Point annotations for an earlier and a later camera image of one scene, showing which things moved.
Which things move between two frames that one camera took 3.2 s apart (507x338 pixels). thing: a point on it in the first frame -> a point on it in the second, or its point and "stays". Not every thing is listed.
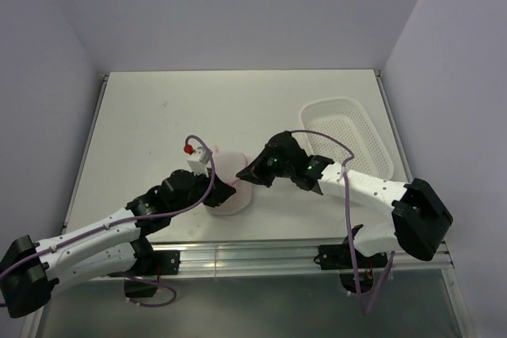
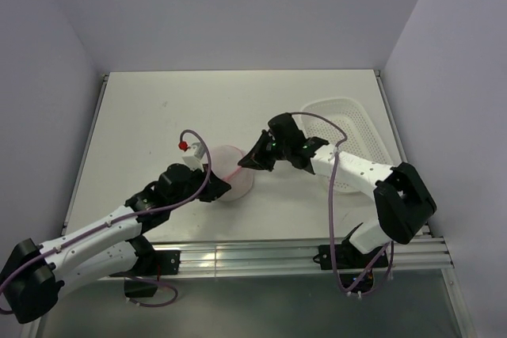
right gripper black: [255, 172] -> [256, 158]
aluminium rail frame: [254, 259] stays
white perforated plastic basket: [338, 130] stays
